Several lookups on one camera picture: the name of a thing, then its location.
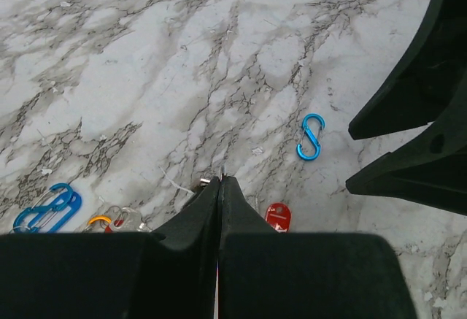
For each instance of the black tag key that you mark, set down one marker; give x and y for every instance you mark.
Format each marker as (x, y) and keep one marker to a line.
(201, 183)

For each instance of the blue carabiner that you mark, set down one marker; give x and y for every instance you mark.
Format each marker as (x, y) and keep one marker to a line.
(20, 224)
(313, 138)

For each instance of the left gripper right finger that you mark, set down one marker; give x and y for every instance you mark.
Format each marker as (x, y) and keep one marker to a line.
(267, 274)

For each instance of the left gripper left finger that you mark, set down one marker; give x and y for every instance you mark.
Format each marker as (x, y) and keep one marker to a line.
(166, 273)

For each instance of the orange carabiner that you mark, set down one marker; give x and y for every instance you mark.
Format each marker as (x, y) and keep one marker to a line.
(97, 223)

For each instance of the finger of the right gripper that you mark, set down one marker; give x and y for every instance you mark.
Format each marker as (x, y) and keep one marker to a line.
(428, 170)
(423, 82)

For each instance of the red tag key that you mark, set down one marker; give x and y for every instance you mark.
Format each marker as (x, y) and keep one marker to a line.
(278, 216)
(127, 220)

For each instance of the blue tag key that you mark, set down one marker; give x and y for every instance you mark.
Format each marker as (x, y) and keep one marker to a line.
(59, 212)

